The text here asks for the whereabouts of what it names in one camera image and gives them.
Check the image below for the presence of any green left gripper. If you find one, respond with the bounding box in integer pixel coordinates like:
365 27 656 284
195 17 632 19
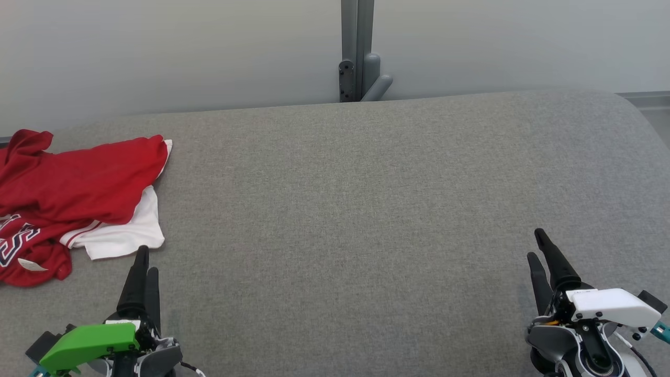
39 245 168 377

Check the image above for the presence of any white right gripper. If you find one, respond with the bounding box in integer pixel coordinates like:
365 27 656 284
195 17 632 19
527 228 661 334

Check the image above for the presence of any red white basketball jersey shirt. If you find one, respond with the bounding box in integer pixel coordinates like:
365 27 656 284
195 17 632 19
0 186 166 287

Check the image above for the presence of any dark grey hinge plate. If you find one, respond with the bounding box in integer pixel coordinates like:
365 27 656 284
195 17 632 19
339 60 356 103

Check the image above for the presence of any right camera cable teal plug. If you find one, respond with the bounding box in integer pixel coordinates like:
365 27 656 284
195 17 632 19
612 321 670 377

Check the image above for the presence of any grey wall base rail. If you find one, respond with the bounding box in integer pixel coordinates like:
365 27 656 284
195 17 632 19
617 91 670 111

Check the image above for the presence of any grey cylindrical handle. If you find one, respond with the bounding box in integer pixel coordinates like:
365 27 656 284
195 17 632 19
360 52 393 102

